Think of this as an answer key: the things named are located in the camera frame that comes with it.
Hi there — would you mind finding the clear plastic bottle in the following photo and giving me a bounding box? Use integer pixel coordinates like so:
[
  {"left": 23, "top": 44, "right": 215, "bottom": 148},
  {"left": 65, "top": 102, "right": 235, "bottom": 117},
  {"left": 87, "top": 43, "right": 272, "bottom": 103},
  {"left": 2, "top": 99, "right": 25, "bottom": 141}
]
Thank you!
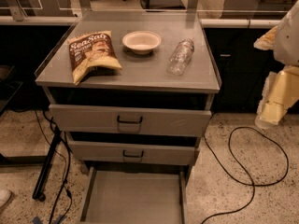
[{"left": 167, "top": 38, "right": 194, "bottom": 76}]

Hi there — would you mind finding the open bottom grey drawer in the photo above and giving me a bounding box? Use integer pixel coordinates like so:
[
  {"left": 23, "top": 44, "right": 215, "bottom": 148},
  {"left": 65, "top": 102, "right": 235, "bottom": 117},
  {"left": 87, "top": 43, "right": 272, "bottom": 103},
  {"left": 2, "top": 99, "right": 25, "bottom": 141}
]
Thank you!
[{"left": 78, "top": 167, "right": 188, "bottom": 224}]

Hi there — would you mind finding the white shoe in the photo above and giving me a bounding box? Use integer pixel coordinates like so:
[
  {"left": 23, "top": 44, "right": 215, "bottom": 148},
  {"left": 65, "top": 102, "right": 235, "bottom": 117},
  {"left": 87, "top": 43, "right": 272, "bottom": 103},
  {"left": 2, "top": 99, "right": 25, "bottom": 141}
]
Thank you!
[{"left": 0, "top": 189, "right": 12, "bottom": 207}]

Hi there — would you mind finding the white paper bowl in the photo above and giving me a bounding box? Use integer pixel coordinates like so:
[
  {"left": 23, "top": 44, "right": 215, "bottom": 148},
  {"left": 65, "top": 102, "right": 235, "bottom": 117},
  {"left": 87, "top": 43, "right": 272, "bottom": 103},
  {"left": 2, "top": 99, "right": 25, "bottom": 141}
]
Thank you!
[{"left": 122, "top": 31, "right": 162, "bottom": 55}]

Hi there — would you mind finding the middle grey drawer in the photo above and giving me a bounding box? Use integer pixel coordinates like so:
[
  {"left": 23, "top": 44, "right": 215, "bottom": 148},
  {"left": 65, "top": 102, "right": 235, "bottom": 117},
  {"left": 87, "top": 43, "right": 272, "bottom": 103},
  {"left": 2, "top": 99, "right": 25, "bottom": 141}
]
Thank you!
[{"left": 67, "top": 132, "right": 199, "bottom": 165}]

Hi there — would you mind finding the black floor cable left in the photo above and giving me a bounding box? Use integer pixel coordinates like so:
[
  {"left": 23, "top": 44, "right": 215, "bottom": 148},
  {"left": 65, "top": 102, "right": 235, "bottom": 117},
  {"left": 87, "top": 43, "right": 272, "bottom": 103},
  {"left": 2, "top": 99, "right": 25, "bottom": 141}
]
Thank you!
[{"left": 33, "top": 109, "right": 73, "bottom": 224}]

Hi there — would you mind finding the black table leg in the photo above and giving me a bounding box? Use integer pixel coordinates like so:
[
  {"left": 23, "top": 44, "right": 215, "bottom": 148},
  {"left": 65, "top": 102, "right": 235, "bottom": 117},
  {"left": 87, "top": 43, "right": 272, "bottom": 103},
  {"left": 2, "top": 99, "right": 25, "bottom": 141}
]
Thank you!
[{"left": 0, "top": 128, "right": 61, "bottom": 202}]

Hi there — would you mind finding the black floor cable right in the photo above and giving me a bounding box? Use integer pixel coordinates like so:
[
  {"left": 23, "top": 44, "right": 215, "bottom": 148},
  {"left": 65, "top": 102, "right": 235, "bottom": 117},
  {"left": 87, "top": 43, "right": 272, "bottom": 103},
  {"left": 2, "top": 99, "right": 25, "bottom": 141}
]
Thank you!
[{"left": 200, "top": 112, "right": 290, "bottom": 224}]

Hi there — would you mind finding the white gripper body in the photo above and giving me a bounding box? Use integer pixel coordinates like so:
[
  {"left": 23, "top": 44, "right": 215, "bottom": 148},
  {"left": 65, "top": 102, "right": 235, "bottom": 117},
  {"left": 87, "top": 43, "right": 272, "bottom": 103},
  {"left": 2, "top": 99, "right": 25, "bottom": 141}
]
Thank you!
[{"left": 274, "top": 1, "right": 299, "bottom": 66}]

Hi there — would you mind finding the brown sea salt chip bag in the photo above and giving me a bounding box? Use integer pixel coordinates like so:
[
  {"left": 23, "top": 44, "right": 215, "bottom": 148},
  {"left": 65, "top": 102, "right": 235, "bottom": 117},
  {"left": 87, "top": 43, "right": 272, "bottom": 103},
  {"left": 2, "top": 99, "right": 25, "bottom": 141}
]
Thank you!
[{"left": 67, "top": 31, "right": 121, "bottom": 85}]

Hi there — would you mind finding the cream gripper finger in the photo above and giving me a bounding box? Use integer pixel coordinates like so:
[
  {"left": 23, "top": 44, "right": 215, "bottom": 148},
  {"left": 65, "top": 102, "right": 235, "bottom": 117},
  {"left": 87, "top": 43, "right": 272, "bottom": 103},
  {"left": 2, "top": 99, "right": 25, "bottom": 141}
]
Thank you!
[
  {"left": 253, "top": 26, "right": 278, "bottom": 50},
  {"left": 255, "top": 65, "right": 299, "bottom": 129}
]

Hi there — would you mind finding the grey drawer cabinet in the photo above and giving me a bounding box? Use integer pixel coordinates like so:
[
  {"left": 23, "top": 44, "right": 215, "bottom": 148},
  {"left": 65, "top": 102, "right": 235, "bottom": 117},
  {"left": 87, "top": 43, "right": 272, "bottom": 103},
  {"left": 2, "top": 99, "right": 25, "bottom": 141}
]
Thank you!
[{"left": 34, "top": 10, "right": 222, "bottom": 224}]

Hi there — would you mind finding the black floor cable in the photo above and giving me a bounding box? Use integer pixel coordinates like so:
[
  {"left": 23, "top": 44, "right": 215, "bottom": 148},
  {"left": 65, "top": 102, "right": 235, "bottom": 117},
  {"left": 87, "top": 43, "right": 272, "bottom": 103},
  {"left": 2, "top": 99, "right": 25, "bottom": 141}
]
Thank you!
[
  {"left": 33, "top": 109, "right": 73, "bottom": 224},
  {"left": 200, "top": 112, "right": 290, "bottom": 224}
]

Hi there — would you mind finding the top grey drawer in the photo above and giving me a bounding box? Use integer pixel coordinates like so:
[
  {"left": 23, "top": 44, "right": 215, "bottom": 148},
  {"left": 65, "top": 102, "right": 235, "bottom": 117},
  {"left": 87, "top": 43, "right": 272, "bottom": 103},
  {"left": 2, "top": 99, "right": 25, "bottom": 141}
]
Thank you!
[{"left": 50, "top": 105, "right": 211, "bottom": 137}]

